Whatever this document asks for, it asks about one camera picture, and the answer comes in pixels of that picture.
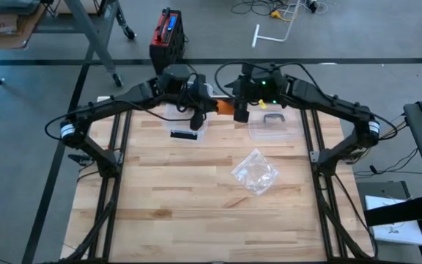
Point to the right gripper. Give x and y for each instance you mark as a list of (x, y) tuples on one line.
[(242, 93)]

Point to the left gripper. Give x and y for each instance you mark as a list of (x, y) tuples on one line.
[(198, 104)]

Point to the orange elastic bandage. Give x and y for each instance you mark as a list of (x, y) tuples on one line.
[(225, 107)]

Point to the clear plastic bin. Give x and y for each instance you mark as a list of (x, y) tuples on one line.
[(176, 122)]

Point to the clear plastic bag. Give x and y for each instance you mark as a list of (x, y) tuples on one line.
[(255, 172)]

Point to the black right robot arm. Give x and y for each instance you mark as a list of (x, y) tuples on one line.
[(324, 104)]

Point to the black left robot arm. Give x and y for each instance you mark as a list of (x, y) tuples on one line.
[(123, 102)]

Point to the white T-shaped stand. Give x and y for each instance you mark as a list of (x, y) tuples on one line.
[(255, 36)]

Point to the red and black crate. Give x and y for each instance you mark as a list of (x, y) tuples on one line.
[(167, 40)]

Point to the yellow plug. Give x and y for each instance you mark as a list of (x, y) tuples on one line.
[(276, 14)]

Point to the wooden desk with grey legs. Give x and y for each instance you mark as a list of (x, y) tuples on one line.
[(90, 36)]

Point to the black flat beam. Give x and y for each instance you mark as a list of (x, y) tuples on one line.
[(398, 212)]

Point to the white box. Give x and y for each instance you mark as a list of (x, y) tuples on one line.
[(398, 232)]

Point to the dark grey sheet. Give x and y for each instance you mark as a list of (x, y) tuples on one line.
[(6, 6)]

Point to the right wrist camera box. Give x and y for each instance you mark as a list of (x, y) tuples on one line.
[(249, 69)]

